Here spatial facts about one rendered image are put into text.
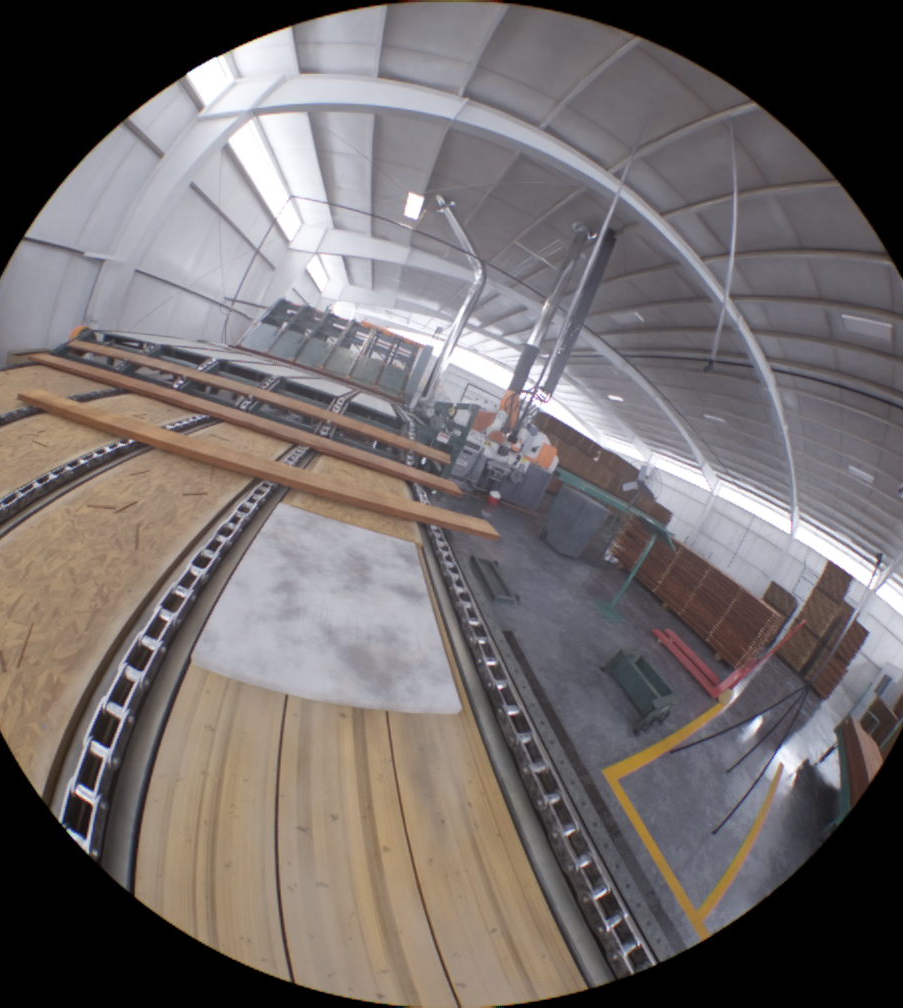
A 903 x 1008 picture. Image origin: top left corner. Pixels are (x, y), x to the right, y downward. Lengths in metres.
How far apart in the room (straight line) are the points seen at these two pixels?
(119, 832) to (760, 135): 6.71
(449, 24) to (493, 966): 6.75
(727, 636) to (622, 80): 8.12
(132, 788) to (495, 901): 0.46
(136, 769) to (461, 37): 6.60
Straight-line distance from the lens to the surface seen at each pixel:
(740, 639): 5.38
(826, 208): 6.95
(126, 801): 0.49
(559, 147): 6.83
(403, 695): 0.56
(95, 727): 0.51
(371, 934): 0.48
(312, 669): 0.54
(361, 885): 0.47
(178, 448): 1.19
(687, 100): 6.05
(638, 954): 0.67
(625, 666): 2.62
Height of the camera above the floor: 1.27
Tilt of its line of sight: 16 degrees down
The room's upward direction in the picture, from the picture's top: 24 degrees clockwise
